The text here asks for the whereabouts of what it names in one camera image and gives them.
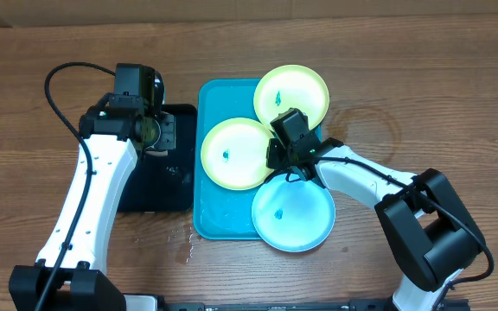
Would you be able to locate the yellow-green plate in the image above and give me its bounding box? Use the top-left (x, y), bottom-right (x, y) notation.
top-left (253, 65), bottom-right (329, 131)
top-left (201, 117), bottom-right (273, 191)

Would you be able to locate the teal plastic tray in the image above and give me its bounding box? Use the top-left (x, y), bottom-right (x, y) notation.
top-left (193, 79), bottom-right (260, 240)

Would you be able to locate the yellow-green plate top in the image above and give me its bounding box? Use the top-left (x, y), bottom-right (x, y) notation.
top-left (253, 65), bottom-right (329, 131)

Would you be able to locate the black plastic tray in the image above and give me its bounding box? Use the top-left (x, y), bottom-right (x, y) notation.
top-left (118, 104), bottom-right (197, 213)

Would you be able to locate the light blue plate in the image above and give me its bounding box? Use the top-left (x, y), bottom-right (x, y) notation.
top-left (252, 175), bottom-right (335, 252)

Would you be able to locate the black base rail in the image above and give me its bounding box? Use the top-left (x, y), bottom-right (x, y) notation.
top-left (118, 294), bottom-right (471, 311)

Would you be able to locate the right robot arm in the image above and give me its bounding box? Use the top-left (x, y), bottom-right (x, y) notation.
top-left (264, 108), bottom-right (495, 310)

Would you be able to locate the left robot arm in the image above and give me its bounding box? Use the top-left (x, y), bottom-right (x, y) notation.
top-left (9, 63), bottom-right (176, 310)

